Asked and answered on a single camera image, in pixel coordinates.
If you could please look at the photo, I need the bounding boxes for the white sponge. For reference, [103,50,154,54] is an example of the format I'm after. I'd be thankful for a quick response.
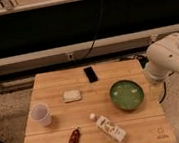
[63,90,82,103]

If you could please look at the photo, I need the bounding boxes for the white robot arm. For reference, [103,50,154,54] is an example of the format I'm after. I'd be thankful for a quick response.
[143,33,179,83]

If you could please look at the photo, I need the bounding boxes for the white ceramic cup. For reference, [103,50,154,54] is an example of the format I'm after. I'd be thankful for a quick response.
[29,103,52,126]

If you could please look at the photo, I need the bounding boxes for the black rectangular phone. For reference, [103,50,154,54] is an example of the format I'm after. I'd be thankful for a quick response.
[84,67,98,83]

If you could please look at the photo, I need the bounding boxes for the wooden table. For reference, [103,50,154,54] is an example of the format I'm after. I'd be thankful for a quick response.
[24,59,176,143]

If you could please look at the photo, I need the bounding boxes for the green bowl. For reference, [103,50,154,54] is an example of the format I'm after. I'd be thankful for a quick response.
[109,79,144,111]

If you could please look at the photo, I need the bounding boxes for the white plastic bottle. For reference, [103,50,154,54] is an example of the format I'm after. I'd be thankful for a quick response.
[89,113,127,142]

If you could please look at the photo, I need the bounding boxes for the black floor cable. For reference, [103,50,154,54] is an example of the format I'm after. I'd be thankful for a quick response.
[127,49,171,109]

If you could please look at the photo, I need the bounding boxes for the black hanging cable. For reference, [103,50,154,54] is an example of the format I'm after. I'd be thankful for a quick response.
[74,0,116,60]

